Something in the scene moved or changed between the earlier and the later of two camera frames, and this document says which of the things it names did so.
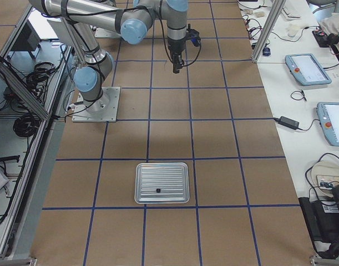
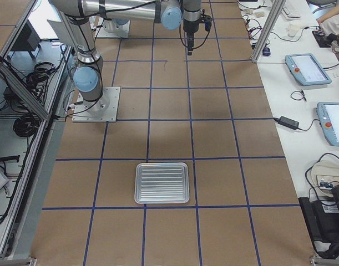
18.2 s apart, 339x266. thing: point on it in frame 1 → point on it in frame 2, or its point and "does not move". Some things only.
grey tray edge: [162, 183] does not move
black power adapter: [287, 122] does not move
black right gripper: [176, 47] → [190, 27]
